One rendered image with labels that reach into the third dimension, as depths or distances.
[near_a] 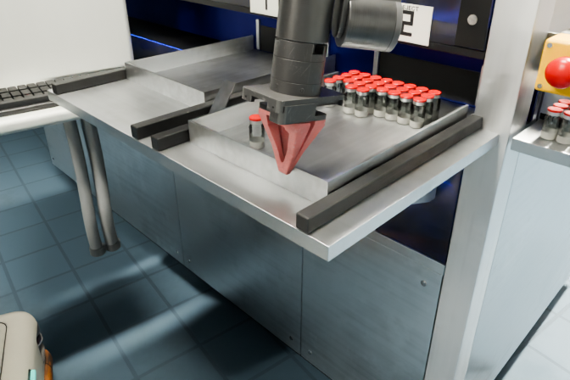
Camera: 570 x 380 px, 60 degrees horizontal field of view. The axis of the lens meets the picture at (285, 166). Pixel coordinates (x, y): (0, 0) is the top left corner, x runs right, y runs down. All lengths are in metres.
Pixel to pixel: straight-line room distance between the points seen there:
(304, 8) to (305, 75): 0.07
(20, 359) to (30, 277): 0.73
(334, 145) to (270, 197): 0.17
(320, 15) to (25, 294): 1.64
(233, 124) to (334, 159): 0.19
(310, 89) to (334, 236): 0.16
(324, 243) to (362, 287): 0.63
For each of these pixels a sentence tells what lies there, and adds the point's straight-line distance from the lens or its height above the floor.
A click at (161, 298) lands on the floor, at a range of 1.80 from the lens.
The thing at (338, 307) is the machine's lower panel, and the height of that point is 0.35.
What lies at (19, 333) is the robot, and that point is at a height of 0.28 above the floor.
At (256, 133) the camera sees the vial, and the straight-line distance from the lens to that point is 0.69.
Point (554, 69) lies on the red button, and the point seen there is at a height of 1.00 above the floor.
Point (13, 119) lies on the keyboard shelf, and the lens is 1.15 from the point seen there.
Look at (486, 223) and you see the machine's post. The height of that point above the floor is 0.72.
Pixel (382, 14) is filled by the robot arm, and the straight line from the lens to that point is 0.54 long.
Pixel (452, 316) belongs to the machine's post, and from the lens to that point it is 1.03.
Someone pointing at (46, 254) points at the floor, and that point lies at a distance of 2.15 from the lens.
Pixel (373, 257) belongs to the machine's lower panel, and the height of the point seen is 0.54.
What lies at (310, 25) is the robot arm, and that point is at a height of 1.08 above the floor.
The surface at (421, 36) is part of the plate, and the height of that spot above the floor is 1.00.
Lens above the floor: 1.18
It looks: 27 degrees down
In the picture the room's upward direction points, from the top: straight up
